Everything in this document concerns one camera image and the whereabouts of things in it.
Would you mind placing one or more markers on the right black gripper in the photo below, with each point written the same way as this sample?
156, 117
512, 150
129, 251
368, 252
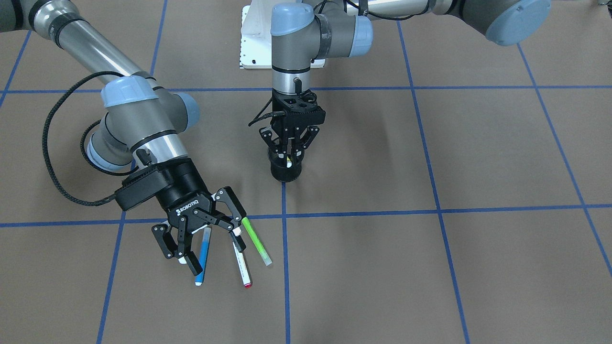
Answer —
185, 188

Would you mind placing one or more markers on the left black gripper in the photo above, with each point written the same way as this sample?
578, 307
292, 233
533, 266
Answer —
266, 135

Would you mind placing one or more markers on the blue marker pen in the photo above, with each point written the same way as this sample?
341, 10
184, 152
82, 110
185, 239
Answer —
203, 255

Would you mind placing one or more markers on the red capped white marker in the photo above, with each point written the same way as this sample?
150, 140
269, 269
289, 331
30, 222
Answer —
242, 266

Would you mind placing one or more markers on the green highlighter pen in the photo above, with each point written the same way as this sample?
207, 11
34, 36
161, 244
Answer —
257, 242

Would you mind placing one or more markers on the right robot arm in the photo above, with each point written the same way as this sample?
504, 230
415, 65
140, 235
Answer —
138, 137

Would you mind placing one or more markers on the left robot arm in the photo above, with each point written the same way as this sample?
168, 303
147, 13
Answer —
302, 31

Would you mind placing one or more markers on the black mesh pen cup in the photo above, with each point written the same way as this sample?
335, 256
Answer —
279, 170

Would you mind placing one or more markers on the brown paper table cover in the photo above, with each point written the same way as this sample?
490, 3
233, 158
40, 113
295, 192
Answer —
459, 191

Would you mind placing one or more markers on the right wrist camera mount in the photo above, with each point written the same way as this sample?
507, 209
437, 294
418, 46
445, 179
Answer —
141, 186

